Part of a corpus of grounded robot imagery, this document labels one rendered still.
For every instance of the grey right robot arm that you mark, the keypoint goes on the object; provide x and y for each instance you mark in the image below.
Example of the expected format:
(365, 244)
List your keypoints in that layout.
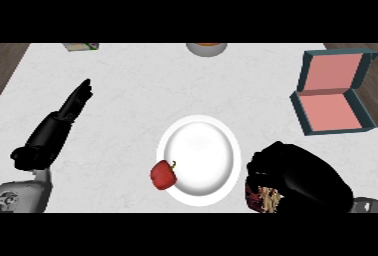
(367, 205)

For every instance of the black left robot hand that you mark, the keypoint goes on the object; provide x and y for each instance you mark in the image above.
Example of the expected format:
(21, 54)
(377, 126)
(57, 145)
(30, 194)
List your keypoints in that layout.
(49, 133)

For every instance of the red bell pepper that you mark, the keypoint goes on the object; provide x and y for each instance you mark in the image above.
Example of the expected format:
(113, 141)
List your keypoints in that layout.
(163, 175)

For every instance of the brown cupcake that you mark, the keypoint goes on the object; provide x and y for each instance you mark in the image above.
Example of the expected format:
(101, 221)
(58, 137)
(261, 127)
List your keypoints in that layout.
(267, 198)

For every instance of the teal box with pink inside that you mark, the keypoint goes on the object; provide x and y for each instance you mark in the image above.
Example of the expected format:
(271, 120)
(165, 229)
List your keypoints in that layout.
(333, 96)

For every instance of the small pale green carton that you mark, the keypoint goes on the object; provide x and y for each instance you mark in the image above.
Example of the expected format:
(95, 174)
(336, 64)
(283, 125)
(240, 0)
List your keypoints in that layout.
(82, 46)

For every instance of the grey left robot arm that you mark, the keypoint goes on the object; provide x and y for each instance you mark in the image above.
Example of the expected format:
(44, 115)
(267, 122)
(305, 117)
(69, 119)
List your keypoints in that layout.
(23, 195)

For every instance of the white oval plate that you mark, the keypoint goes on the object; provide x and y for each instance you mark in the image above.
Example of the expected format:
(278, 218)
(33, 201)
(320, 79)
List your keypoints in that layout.
(200, 160)

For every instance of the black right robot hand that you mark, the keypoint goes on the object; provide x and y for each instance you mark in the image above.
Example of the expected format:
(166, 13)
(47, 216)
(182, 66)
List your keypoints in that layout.
(305, 176)

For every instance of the grey bowl with orange content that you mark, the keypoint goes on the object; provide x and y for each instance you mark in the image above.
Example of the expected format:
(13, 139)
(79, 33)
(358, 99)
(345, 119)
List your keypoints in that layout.
(207, 48)

